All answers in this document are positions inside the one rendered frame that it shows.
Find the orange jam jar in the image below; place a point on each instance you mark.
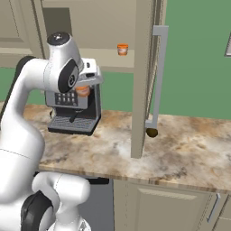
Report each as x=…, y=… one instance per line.
x=83, y=91

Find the brown round food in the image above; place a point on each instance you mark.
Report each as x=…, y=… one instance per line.
x=152, y=132

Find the silver black coffee machine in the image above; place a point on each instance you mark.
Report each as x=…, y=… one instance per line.
x=78, y=120

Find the grey window frame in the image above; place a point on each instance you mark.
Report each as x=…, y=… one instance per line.
x=228, y=48

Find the beige wall cabinet carcass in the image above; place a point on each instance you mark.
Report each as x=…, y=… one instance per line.
x=102, y=27

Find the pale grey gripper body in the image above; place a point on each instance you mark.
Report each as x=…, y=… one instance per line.
x=91, y=78

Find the grey dishwasher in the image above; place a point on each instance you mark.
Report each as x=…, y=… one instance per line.
x=100, y=204

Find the beige open cabinet door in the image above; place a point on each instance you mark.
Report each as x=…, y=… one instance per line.
x=140, y=90

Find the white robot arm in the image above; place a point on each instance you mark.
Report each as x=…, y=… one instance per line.
x=21, y=141

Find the beige closed wall cabinet door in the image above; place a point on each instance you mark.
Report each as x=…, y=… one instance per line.
x=15, y=27

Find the orange jar with white label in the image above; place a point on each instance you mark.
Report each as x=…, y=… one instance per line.
x=122, y=49

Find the beige narrow base cabinet door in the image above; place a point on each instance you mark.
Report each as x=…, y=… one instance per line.
x=225, y=216

